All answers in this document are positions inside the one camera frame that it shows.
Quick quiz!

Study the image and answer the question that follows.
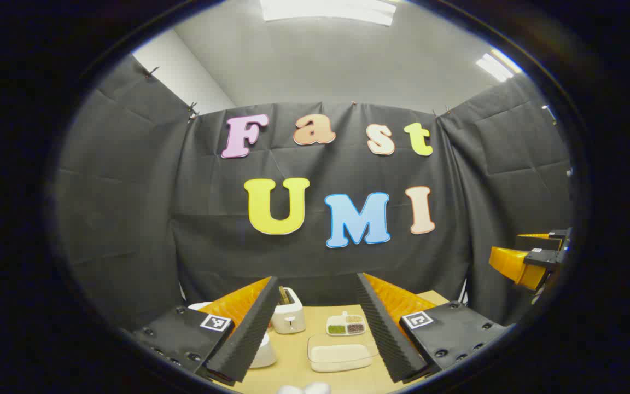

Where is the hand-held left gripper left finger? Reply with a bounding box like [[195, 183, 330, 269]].
[[121, 276, 281, 386]]

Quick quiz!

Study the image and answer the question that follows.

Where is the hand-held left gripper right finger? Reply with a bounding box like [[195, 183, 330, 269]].
[[355, 273, 515, 384]]

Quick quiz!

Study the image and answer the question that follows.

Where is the white rice cooker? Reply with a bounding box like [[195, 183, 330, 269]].
[[188, 301, 278, 369]]

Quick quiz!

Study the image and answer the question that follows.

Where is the white divided grain dish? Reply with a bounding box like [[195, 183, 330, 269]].
[[326, 311, 368, 337]]

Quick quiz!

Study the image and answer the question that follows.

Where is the white toaster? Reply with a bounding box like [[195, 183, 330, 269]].
[[271, 287, 307, 335]]

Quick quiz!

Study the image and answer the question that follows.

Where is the ceiling light panel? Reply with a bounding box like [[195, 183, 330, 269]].
[[476, 49, 523, 83]]

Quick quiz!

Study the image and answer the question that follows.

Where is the black backdrop cloth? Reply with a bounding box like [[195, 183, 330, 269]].
[[55, 55, 574, 332]]

